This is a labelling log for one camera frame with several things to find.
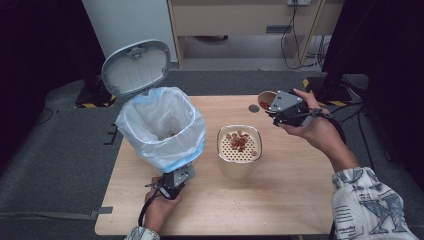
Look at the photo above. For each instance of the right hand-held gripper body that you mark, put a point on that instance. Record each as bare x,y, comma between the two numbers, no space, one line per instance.
290,110

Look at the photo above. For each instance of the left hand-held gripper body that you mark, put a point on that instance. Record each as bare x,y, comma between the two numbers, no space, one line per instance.
175,183

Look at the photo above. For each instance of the red food scraps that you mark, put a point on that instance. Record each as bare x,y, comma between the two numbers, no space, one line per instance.
264,105

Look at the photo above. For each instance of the brown paper cup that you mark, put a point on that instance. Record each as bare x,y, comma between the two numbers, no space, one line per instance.
265,96

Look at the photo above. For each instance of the pile of red-brown food scraps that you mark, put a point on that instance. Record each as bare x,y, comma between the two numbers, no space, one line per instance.
239,142

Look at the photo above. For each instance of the beige container with perforated insert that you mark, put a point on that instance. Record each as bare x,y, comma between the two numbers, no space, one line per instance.
237,168

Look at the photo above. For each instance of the white grey pedal trash can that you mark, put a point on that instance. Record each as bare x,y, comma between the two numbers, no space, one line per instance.
136,68

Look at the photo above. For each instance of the person's left hand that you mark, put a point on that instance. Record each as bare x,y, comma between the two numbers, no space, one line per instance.
160,211

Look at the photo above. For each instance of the person's right hand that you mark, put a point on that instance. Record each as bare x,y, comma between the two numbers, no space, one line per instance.
320,130

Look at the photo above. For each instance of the clear plastic trash bag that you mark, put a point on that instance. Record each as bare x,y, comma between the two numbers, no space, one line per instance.
186,146

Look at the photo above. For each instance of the black stand base striped edge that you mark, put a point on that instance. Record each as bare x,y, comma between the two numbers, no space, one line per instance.
330,95
90,96

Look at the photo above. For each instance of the grey tape strip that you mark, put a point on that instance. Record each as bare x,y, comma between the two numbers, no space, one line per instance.
100,212

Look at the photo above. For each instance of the white power strip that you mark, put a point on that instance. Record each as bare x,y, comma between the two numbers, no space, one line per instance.
299,2

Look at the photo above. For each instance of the black curtain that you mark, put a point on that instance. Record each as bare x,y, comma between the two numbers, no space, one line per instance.
383,50
40,50

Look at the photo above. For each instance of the white cabinet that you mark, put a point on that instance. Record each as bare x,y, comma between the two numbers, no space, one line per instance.
110,23

